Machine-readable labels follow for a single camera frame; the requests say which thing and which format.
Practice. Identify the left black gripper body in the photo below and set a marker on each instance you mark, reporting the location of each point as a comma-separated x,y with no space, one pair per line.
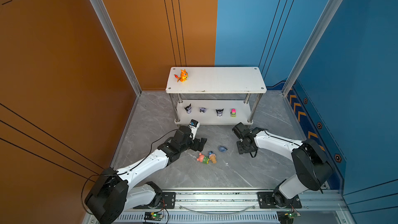
193,144

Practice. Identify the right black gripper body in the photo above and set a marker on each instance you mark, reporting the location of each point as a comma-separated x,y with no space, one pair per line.
242,149

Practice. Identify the black white kuromi toy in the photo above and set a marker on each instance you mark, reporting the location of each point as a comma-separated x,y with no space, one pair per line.
188,109

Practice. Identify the pink green block toy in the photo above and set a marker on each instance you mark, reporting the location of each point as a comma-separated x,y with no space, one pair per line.
233,112

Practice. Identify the grey purple kuromi toy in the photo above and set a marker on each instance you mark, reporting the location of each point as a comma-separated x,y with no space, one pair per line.
219,112

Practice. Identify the orange fox toy figure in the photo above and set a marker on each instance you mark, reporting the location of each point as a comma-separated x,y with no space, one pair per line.
183,76

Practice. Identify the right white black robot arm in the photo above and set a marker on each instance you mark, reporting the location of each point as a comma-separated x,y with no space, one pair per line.
312,166

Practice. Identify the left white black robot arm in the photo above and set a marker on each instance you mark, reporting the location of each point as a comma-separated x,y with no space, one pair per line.
116,190

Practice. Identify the white two-tier metal shelf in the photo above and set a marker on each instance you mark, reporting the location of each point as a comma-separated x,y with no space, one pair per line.
216,80

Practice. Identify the pink pig green toy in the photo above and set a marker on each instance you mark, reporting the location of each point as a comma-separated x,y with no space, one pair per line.
203,159

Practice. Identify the blue grey eeyore toy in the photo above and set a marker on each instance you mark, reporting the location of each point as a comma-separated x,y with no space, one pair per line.
222,149

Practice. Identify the ice cream cone toy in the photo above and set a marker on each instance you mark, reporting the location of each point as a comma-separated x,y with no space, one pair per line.
212,157

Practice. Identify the left green circuit board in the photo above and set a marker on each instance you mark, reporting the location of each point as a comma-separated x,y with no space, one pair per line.
154,217

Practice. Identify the right circuit board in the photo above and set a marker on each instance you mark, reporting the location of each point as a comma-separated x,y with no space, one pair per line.
287,217

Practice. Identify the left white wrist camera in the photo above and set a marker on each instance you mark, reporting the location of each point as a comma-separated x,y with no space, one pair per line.
193,125

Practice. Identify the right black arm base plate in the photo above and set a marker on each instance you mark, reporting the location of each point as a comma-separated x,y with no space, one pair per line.
267,199

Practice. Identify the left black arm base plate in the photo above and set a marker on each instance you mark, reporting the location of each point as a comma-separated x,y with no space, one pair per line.
167,200

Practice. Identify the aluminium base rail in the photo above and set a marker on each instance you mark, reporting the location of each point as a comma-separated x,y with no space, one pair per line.
240,206

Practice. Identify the left aluminium corner post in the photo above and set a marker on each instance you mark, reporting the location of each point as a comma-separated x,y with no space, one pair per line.
108,26

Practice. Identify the aluminium corner post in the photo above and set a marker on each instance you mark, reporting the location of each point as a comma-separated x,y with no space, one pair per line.
319,29
108,26

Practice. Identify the right aluminium corner post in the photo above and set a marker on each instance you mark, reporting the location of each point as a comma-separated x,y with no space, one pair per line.
319,29

